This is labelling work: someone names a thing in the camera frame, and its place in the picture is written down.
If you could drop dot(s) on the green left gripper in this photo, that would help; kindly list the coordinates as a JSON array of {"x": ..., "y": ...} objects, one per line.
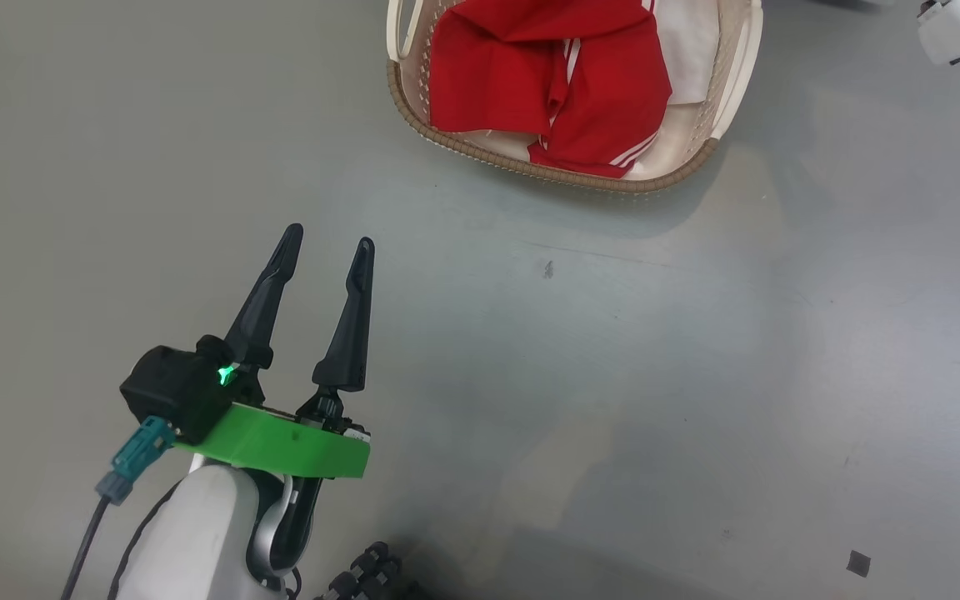
[{"x": 280, "y": 446}]

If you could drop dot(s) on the red garment with white stripes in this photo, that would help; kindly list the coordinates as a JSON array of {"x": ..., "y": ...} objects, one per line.
[{"x": 497, "y": 75}]

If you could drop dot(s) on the small black floor square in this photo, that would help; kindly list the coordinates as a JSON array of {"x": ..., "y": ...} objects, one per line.
[{"x": 858, "y": 563}]

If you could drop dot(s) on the cream perforated laundry basket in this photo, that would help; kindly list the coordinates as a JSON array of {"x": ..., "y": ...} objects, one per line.
[{"x": 680, "y": 142}]

